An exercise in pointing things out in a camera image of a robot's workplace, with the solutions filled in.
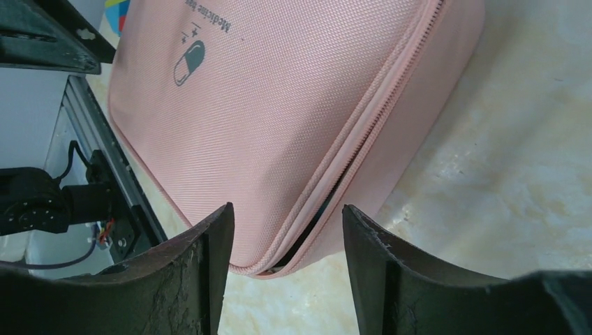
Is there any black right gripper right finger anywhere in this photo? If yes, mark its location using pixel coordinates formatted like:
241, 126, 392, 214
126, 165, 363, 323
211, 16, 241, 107
342, 205, 591, 334

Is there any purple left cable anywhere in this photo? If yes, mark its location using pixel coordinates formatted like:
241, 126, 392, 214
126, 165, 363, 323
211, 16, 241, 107
0, 235, 99, 271

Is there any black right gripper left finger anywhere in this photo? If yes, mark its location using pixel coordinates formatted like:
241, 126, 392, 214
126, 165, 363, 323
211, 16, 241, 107
1, 203, 235, 334

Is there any pink medicine case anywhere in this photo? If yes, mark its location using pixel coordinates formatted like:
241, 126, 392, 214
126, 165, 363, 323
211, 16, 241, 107
108, 1, 485, 278

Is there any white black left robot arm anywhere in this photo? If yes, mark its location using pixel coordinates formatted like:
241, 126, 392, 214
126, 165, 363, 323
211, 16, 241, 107
1, 1, 117, 236

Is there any colourful toy block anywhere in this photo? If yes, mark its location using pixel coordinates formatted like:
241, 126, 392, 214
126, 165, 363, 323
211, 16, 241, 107
105, 0, 130, 36

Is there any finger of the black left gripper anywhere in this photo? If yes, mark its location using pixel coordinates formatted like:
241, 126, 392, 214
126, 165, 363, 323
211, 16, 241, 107
1, 1, 115, 75

